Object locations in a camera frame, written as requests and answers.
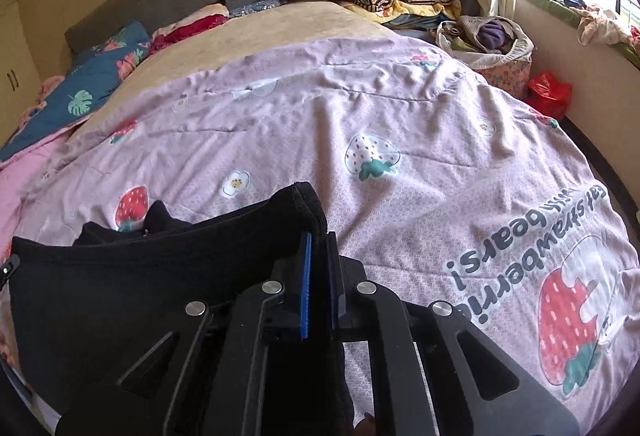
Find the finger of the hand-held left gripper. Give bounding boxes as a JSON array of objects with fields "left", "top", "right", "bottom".
[{"left": 0, "top": 255, "right": 21, "bottom": 289}]

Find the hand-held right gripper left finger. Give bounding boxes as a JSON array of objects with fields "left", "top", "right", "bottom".
[{"left": 55, "top": 232, "right": 313, "bottom": 436}]

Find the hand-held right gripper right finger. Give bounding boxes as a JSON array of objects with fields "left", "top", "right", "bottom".
[{"left": 326, "top": 231, "right": 581, "bottom": 436}]

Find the black sweater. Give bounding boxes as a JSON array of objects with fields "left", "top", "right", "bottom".
[{"left": 10, "top": 182, "right": 356, "bottom": 436}]

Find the laundry basket with clothes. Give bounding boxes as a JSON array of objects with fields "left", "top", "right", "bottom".
[{"left": 435, "top": 14, "right": 536, "bottom": 99}]

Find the heap of loose clothes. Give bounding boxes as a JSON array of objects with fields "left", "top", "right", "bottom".
[{"left": 517, "top": 0, "right": 640, "bottom": 51}]

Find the pink quilt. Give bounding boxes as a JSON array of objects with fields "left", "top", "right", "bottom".
[{"left": 0, "top": 76, "right": 76, "bottom": 237}]

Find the strawberry print duvet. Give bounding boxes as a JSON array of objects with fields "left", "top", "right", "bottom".
[{"left": 0, "top": 38, "right": 640, "bottom": 427}]

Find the blue leaf print quilt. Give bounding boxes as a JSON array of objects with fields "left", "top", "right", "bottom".
[{"left": 0, "top": 20, "right": 153, "bottom": 161}]

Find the cream wardrobe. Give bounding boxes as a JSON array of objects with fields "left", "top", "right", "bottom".
[{"left": 0, "top": 0, "right": 46, "bottom": 141}]

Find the beige blanket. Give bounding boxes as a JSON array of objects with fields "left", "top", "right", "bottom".
[{"left": 75, "top": 0, "right": 401, "bottom": 141}]

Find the red cloth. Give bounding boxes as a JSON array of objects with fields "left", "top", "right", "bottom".
[{"left": 150, "top": 4, "right": 231, "bottom": 51}]

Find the blue patterned pillow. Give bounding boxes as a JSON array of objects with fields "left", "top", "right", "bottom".
[{"left": 230, "top": 0, "right": 288, "bottom": 19}]

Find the red plastic bag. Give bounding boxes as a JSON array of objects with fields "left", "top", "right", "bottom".
[{"left": 525, "top": 72, "right": 573, "bottom": 119}]

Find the green windowsill mat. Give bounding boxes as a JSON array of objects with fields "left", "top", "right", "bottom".
[{"left": 517, "top": 0, "right": 640, "bottom": 69}]

